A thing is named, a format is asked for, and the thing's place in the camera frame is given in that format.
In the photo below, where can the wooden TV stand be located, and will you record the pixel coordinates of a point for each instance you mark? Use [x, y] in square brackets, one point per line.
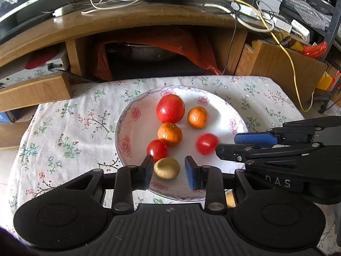
[133, 17]

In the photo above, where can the floral tablecloth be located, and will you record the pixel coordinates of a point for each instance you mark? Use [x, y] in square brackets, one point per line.
[66, 128]

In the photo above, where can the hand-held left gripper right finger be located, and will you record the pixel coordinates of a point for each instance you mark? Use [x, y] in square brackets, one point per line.
[189, 173]

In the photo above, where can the white labelled device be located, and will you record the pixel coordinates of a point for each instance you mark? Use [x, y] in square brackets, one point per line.
[299, 28]

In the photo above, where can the orange tangerine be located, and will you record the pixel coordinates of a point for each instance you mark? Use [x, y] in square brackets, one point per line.
[197, 117]
[170, 134]
[230, 200]

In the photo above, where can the small red tomato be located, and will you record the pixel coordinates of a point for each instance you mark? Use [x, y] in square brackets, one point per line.
[157, 150]
[206, 144]

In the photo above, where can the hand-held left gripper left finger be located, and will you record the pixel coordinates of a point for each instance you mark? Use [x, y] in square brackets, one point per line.
[147, 171]

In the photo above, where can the blue white cardboard box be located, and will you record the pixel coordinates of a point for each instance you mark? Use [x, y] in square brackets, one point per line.
[5, 117]

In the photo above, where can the tan round fruit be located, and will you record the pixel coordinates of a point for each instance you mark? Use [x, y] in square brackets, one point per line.
[166, 168]

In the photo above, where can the silver set-top box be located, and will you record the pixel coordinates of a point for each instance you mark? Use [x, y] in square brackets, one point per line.
[32, 72]

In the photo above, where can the large red tomato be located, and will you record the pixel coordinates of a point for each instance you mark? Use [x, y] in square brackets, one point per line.
[170, 108]

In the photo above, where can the small red bag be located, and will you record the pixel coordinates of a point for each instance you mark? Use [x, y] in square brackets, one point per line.
[315, 49]

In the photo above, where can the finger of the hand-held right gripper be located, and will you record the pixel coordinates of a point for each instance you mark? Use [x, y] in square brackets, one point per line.
[231, 152]
[255, 138]

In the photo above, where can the yellow package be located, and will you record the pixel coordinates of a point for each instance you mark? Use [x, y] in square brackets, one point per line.
[326, 81]

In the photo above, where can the black metal rack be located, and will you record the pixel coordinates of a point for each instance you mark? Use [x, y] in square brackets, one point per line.
[333, 18]

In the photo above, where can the white power adapter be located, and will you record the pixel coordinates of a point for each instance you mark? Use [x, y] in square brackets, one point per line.
[63, 10]

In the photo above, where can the red plastic bag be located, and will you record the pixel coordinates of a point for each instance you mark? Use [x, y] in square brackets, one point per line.
[191, 48]

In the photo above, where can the white floral plate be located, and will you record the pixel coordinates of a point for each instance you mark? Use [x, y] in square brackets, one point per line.
[221, 117]

